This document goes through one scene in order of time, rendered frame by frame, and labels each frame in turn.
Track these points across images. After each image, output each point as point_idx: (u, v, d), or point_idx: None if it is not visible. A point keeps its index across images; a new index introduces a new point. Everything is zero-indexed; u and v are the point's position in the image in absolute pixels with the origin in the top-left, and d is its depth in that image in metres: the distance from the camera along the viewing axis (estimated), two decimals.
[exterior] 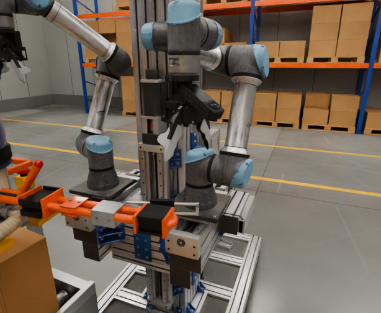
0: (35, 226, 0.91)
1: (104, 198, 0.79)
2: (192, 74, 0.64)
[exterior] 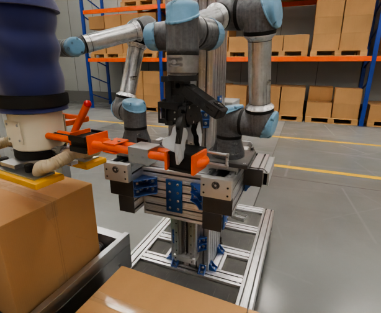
0: (84, 169, 0.99)
1: (146, 139, 0.83)
2: (193, 74, 0.64)
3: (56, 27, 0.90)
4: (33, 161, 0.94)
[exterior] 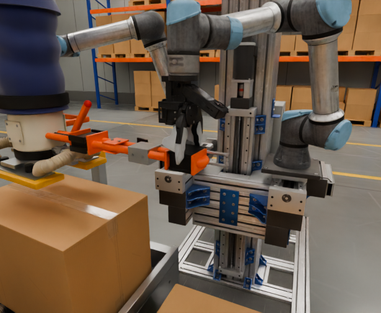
0: (84, 169, 0.99)
1: (146, 139, 0.83)
2: (193, 74, 0.64)
3: (56, 27, 0.90)
4: (33, 161, 0.94)
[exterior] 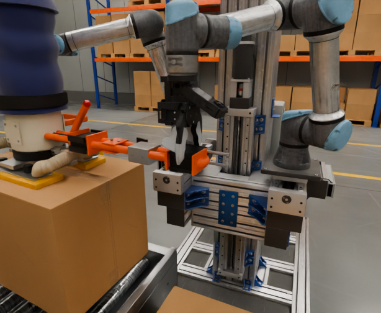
0: (83, 169, 0.99)
1: (146, 139, 0.83)
2: (193, 74, 0.64)
3: (54, 27, 0.89)
4: (31, 161, 0.94)
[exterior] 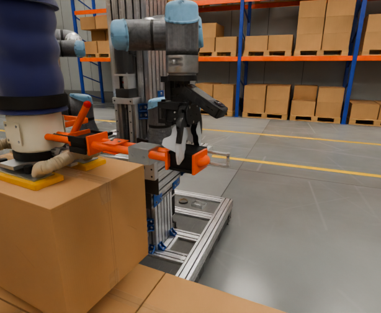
0: (83, 170, 0.99)
1: (146, 140, 0.83)
2: (193, 74, 0.64)
3: (55, 28, 0.90)
4: (31, 162, 0.94)
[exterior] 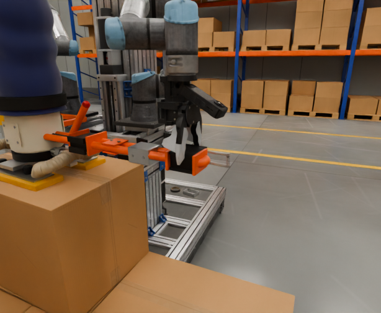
0: (82, 169, 0.99)
1: (146, 139, 0.83)
2: (193, 74, 0.64)
3: (53, 27, 0.89)
4: (31, 162, 0.93)
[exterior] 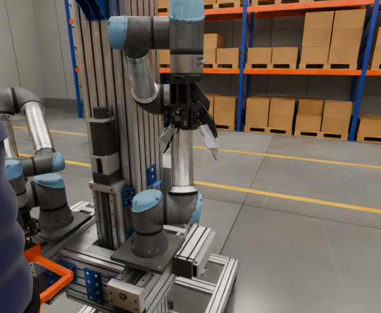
0: None
1: None
2: None
3: (15, 223, 0.60)
4: None
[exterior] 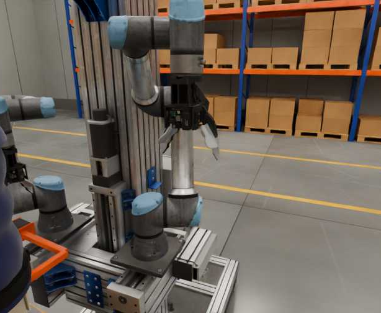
0: None
1: None
2: None
3: (2, 183, 0.56)
4: None
